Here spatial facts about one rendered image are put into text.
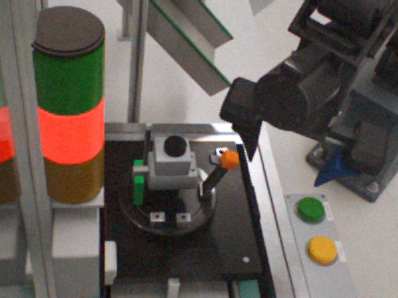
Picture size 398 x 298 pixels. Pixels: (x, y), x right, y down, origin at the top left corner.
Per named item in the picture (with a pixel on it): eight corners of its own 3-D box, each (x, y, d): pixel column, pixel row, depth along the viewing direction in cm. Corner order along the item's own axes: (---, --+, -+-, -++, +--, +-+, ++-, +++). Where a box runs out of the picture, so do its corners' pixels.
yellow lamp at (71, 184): (103, 157, 50) (104, 117, 47) (103, 204, 47) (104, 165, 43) (43, 157, 49) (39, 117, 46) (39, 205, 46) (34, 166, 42)
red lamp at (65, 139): (104, 116, 47) (104, 70, 43) (104, 164, 43) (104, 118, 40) (39, 116, 46) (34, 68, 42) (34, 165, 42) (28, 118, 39)
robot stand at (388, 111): (406, 160, 112) (453, 82, 97) (373, 204, 103) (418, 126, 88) (341, 121, 116) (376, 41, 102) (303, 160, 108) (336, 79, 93)
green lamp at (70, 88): (104, 69, 43) (105, 13, 39) (104, 117, 40) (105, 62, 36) (34, 67, 42) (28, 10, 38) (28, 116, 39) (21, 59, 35)
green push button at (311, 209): (317, 203, 90) (321, 195, 88) (324, 225, 87) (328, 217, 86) (292, 204, 89) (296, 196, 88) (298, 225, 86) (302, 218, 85)
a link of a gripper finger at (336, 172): (360, 176, 64) (367, 140, 68) (329, 164, 64) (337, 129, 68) (338, 212, 69) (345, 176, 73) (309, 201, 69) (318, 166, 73)
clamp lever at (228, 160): (210, 184, 84) (238, 152, 79) (212, 195, 82) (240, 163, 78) (188, 178, 82) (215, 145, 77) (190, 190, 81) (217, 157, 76)
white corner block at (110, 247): (115, 255, 79) (116, 239, 76) (116, 285, 76) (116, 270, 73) (80, 256, 79) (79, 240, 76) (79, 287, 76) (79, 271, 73)
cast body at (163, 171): (192, 165, 82) (198, 131, 77) (195, 190, 79) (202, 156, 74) (132, 165, 80) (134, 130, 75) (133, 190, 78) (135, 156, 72)
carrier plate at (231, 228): (233, 148, 95) (235, 139, 94) (259, 279, 80) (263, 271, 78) (84, 148, 91) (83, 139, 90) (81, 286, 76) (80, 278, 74)
